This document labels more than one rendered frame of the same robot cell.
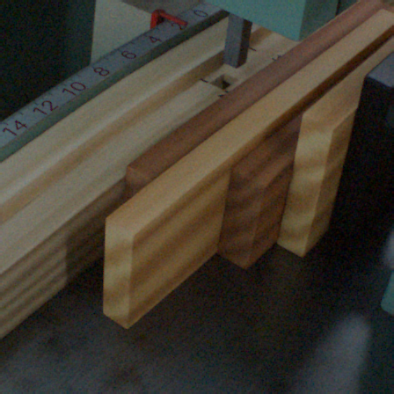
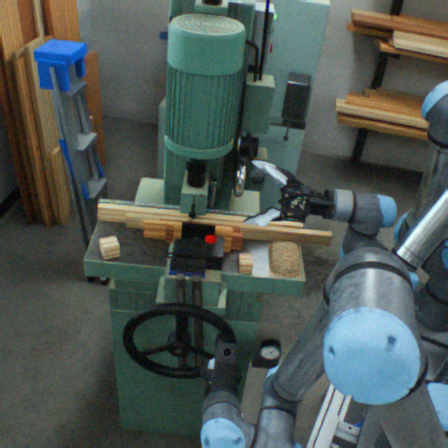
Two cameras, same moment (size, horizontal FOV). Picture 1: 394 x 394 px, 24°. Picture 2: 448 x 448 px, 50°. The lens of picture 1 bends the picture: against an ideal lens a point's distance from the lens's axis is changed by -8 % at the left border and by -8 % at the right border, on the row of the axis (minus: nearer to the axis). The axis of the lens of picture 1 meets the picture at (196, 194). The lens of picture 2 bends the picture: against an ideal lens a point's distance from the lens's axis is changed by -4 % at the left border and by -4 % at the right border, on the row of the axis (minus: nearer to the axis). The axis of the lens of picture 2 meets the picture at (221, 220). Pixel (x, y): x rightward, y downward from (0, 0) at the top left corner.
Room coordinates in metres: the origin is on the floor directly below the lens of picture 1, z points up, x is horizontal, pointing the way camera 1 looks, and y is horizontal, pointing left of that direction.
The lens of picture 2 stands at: (-0.13, -0.99, 1.82)
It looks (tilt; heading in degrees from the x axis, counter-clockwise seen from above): 38 degrees down; 57
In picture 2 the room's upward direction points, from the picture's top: 7 degrees clockwise
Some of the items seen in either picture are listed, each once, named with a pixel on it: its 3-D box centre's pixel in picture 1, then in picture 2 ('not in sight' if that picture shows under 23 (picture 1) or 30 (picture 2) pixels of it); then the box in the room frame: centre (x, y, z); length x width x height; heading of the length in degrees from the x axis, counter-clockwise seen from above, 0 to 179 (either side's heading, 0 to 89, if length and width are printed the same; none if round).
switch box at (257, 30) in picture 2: not in sight; (260, 33); (0.68, 0.19, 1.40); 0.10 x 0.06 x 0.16; 59
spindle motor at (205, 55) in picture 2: not in sight; (203, 87); (0.40, -0.01, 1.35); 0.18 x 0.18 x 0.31
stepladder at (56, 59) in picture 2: not in sight; (82, 172); (0.31, 0.91, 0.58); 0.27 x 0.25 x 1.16; 141
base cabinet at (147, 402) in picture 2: not in sight; (186, 321); (0.46, 0.10, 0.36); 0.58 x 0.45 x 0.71; 59
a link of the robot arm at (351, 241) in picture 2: not in sight; (362, 246); (0.67, -0.40, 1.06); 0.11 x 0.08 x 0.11; 88
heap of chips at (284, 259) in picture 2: not in sight; (285, 255); (0.58, -0.22, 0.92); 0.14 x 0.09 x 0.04; 59
